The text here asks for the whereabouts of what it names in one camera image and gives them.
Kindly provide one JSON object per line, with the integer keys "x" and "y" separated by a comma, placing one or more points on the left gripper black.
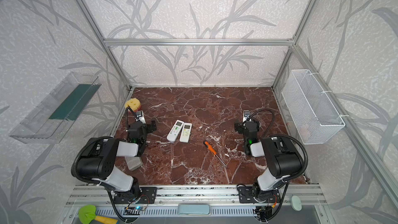
{"x": 140, "y": 125}

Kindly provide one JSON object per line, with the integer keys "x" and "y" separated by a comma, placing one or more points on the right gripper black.
{"x": 246, "y": 126}

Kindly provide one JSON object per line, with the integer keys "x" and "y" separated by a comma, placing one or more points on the white remote control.
{"x": 175, "y": 131}
{"x": 185, "y": 133}

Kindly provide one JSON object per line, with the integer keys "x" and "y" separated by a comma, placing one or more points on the orange handled screwdriver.
{"x": 210, "y": 148}

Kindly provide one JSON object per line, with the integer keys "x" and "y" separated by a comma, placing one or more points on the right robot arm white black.
{"x": 286, "y": 159}

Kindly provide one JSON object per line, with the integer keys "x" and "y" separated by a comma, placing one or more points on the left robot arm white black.
{"x": 95, "y": 162}

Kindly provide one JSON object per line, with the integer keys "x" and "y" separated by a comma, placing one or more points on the yellow smiley sponge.
{"x": 134, "y": 104}

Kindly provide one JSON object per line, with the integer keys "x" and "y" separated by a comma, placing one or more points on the grey rectangular sponge block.
{"x": 133, "y": 163}

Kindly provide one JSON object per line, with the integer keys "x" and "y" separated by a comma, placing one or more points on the pink item in basket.
{"x": 305, "y": 132}

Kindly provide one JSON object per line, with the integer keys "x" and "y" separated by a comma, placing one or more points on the pale green round soap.
{"x": 296, "y": 203}

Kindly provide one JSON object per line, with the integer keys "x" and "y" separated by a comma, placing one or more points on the green yellow scoop brush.
{"x": 87, "y": 214}

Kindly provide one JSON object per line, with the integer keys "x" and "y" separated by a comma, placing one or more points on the pale green rectangular tray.
{"x": 193, "y": 209}

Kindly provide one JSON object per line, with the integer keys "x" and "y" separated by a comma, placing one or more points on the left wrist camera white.
{"x": 140, "y": 116}

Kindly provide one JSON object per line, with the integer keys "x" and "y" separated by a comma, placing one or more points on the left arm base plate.
{"x": 146, "y": 195}

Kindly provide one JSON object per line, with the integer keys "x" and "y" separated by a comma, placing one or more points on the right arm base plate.
{"x": 253, "y": 194}

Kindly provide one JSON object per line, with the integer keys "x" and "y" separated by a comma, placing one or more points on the white wire mesh basket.
{"x": 308, "y": 103}

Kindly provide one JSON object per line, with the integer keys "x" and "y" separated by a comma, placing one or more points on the clear plastic wall shelf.
{"x": 49, "y": 122}

